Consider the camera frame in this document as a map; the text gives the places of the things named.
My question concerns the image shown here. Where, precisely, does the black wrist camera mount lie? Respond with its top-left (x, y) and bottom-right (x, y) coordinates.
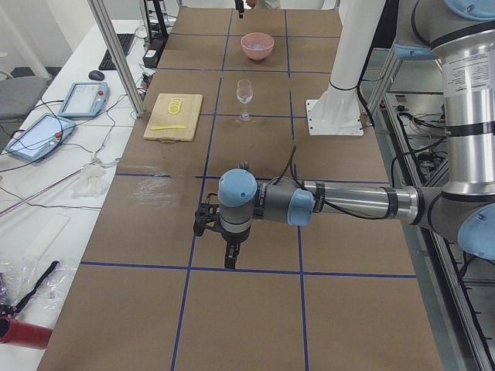
top-left (193, 192), bottom-right (221, 237)

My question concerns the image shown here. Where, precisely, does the black keyboard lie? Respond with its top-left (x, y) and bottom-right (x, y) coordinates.
top-left (97, 33), bottom-right (136, 72)

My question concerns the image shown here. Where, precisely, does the clear ice cubes pile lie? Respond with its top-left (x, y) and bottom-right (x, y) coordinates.
top-left (246, 39), bottom-right (268, 50)

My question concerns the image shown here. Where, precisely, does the blue teach pendant far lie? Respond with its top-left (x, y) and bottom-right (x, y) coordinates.
top-left (58, 81), bottom-right (109, 120)

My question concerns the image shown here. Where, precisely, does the bamboo cutting board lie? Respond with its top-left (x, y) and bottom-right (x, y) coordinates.
top-left (143, 94), bottom-right (203, 141)

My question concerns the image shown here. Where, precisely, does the yellow plastic knife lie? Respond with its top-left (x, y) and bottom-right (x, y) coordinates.
top-left (150, 124), bottom-right (188, 131)

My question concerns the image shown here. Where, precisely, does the green handled reacher stick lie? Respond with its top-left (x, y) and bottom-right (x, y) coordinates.
top-left (0, 167), bottom-right (84, 217)

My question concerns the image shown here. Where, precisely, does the black box device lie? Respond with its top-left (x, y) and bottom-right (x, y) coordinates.
top-left (142, 49), bottom-right (159, 69)

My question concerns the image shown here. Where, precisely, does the clear plastic bag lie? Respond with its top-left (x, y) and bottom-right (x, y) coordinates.
top-left (1, 257), bottom-right (78, 327)

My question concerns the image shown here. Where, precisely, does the clear wine glass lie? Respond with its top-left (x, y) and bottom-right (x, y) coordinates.
top-left (236, 80), bottom-right (254, 121)

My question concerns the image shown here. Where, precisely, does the black computer mouse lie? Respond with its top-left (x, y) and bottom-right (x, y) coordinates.
top-left (88, 70), bottom-right (105, 81)

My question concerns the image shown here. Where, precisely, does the blue teach pendant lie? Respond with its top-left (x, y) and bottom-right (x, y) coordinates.
top-left (58, 81), bottom-right (109, 120)
top-left (5, 114), bottom-right (76, 162)

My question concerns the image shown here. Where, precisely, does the grey office chair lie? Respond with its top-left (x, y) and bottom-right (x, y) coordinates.
top-left (1, 76), bottom-right (47, 122)

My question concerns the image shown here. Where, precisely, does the aluminium frame post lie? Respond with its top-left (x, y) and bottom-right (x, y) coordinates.
top-left (87, 0), bottom-right (145, 117)

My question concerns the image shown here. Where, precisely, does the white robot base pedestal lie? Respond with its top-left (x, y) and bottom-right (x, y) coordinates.
top-left (306, 0), bottom-right (386, 136)

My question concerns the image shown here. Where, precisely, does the pink bowl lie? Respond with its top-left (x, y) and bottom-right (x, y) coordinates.
top-left (241, 32), bottom-right (275, 61)

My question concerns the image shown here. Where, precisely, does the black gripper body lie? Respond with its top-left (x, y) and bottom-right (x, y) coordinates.
top-left (220, 216), bottom-right (251, 244)

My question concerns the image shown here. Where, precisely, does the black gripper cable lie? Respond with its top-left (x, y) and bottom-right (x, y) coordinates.
top-left (276, 145), bottom-right (306, 190)

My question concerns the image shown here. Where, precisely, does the blue teach pendant near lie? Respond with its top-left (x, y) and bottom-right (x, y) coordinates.
top-left (5, 114), bottom-right (76, 162)

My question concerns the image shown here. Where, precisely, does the red cylinder bottle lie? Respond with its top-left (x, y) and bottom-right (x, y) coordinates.
top-left (1, 317), bottom-right (53, 349)

